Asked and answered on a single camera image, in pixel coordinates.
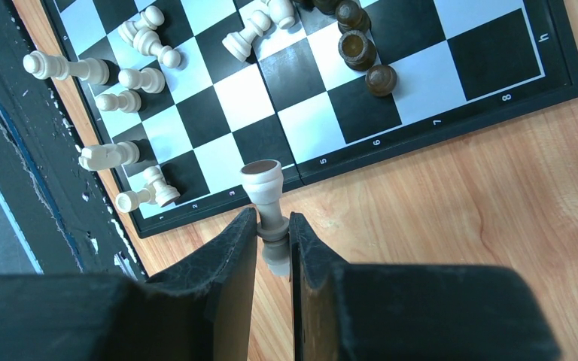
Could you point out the dark pawn piece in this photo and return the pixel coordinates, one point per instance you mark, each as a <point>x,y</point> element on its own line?
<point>381,80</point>

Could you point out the white chess piece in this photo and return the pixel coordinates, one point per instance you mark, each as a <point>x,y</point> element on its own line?
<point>263,180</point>

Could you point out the black white chessboard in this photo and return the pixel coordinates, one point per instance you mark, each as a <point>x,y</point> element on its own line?
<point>461,66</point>

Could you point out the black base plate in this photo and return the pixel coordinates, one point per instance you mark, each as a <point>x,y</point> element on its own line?
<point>55,217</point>

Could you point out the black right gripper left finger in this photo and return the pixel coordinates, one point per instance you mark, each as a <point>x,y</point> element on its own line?
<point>196,309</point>

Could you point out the white knight piece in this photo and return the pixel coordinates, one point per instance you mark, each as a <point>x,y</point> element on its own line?
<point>106,156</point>

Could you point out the white rook piece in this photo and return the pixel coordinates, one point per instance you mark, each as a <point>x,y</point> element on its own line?
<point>156,191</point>

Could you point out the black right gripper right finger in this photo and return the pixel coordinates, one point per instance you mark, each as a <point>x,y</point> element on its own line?
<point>368,311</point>

